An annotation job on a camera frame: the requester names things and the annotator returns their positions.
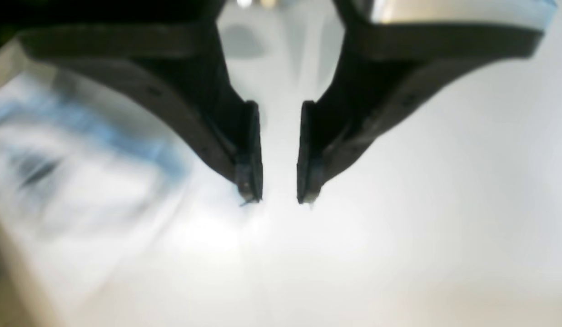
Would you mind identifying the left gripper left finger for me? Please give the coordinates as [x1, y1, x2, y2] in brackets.
[0, 0, 264, 203]

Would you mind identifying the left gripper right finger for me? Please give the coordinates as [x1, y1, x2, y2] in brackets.
[297, 0, 545, 203]

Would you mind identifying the white t-shirt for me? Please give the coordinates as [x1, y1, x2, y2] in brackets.
[0, 68, 245, 309]

